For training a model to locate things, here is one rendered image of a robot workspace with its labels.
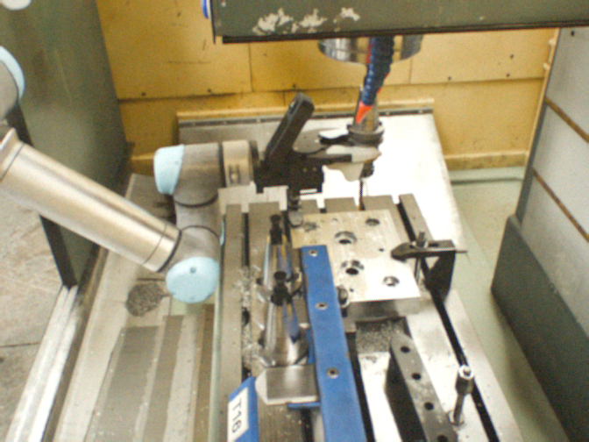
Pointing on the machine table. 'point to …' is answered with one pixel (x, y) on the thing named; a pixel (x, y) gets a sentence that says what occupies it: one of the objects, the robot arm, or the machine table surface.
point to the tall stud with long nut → (463, 385)
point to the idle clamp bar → (420, 381)
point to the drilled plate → (401, 295)
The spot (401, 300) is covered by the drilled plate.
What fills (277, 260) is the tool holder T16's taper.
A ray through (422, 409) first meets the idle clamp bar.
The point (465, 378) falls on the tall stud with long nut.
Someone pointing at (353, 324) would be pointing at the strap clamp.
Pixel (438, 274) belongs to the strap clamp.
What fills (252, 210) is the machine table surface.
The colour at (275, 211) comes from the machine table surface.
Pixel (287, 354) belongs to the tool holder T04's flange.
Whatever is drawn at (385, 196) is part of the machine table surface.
